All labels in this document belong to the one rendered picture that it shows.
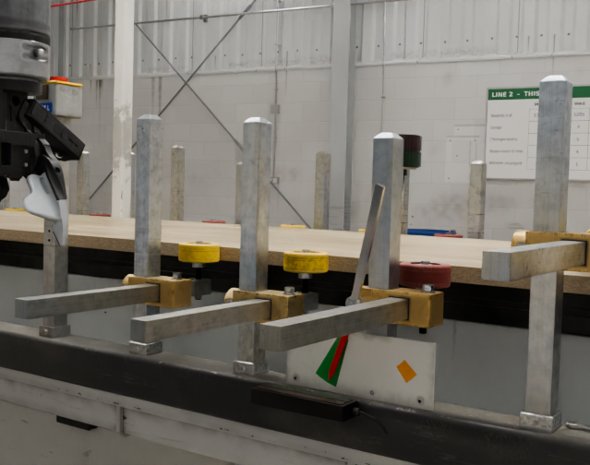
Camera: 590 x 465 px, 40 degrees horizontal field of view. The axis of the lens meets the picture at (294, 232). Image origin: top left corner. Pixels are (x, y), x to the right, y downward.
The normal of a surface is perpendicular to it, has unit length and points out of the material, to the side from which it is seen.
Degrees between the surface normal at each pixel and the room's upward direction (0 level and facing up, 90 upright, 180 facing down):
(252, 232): 90
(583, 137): 90
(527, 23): 90
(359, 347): 90
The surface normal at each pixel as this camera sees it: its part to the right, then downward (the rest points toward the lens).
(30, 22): 0.69, 0.06
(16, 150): 0.87, 0.05
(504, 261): -0.56, 0.03
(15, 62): 0.44, 0.07
